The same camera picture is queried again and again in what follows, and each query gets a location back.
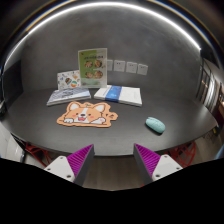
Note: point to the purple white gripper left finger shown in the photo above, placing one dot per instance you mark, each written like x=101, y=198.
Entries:
x=74, y=167

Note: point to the teal computer mouse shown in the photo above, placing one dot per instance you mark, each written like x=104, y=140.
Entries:
x=155, y=124

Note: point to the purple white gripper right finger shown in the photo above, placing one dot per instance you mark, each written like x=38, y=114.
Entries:
x=153, y=166

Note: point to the red table frame left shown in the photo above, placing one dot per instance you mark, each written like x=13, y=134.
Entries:
x=39, y=154

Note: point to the white book with blue band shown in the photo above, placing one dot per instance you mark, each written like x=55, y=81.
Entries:
x=120, y=94

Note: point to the red table frame right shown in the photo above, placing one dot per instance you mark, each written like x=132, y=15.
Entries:
x=183, y=154

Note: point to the grey patterned book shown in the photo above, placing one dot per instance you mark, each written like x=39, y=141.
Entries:
x=68, y=95

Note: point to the small illustrated food card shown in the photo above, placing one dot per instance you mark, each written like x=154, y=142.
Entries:
x=69, y=79

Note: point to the white wall socket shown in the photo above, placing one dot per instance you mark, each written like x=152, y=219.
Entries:
x=131, y=67
x=119, y=66
x=109, y=65
x=142, y=69

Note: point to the green white food menu stand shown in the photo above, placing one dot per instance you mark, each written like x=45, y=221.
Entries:
x=93, y=67

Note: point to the red table frame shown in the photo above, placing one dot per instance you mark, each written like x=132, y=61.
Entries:
x=183, y=154
x=39, y=154

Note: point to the corgi shaped mouse pad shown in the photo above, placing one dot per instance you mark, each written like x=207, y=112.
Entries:
x=87, y=115

